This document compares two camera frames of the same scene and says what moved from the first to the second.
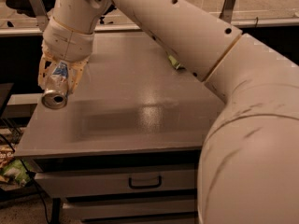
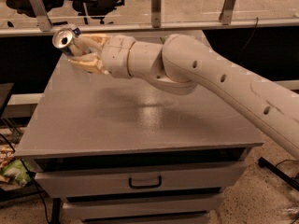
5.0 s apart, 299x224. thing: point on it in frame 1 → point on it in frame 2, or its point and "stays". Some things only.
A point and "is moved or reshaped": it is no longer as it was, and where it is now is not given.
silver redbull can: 56,87 is moved or reshaped
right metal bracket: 228,7 stays
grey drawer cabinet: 125,150 stays
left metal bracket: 39,7 stays
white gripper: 67,43 → 116,56
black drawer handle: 147,187 stays
